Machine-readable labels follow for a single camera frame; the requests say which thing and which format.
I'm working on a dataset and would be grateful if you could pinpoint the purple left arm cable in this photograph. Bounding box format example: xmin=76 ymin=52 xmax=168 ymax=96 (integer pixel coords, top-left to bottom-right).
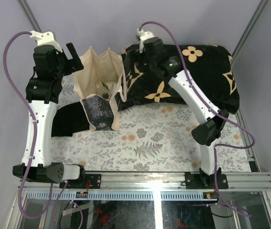
xmin=3 ymin=31 xmax=83 ymax=229

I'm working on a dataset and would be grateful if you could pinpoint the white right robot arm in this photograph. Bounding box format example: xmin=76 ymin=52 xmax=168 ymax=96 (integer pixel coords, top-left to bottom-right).
xmin=136 ymin=37 xmax=228 ymax=188

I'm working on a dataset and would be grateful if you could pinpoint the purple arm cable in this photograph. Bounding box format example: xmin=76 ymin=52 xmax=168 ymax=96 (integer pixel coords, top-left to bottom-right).
xmin=3 ymin=31 xmax=83 ymax=229
xmin=137 ymin=21 xmax=257 ymax=218

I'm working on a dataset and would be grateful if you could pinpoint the white rectangular bottle black cap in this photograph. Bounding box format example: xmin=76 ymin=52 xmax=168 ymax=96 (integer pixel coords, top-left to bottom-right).
xmin=101 ymin=82 xmax=112 ymax=100

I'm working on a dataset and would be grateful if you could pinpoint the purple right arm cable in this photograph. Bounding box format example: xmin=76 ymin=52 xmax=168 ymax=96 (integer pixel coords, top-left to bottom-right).
xmin=137 ymin=21 xmax=257 ymax=218

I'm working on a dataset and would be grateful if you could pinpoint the floral pattern table cloth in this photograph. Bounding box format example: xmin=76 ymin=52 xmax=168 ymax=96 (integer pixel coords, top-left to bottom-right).
xmin=32 ymin=78 xmax=253 ymax=173

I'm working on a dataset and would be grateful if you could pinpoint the beige canvas tote bag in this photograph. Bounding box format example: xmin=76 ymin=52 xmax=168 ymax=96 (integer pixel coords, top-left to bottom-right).
xmin=73 ymin=47 xmax=127 ymax=131

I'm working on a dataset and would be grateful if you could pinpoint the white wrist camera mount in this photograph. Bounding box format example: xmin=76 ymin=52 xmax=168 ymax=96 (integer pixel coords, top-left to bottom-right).
xmin=30 ymin=31 xmax=63 ymax=52
xmin=136 ymin=29 xmax=154 ymax=53

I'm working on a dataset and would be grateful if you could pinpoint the aluminium front rail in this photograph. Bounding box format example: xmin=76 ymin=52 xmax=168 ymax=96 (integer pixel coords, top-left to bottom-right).
xmin=18 ymin=171 xmax=271 ymax=191

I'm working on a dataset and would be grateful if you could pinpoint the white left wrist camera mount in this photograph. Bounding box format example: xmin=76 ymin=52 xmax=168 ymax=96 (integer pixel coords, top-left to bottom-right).
xmin=30 ymin=31 xmax=63 ymax=52

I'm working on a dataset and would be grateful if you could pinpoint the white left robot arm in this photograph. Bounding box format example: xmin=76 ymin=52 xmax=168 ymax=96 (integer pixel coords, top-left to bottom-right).
xmin=12 ymin=42 xmax=87 ymax=188

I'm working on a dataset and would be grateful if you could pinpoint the clear square bottle black cap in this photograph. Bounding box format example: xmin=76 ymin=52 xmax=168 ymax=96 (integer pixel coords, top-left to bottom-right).
xmin=96 ymin=81 xmax=104 ymax=94

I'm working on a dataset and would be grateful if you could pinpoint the black folded cloth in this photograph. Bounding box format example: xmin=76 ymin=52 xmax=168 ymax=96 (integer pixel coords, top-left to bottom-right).
xmin=51 ymin=102 xmax=89 ymax=137

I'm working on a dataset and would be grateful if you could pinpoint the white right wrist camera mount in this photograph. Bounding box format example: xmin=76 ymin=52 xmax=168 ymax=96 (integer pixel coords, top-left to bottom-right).
xmin=136 ymin=29 xmax=154 ymax=53

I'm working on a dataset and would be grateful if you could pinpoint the black flower pattern pillow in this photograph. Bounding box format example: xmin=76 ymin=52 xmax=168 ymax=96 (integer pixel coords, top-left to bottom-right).
xmin=117 ymin=43 xmax=241 ymax=115

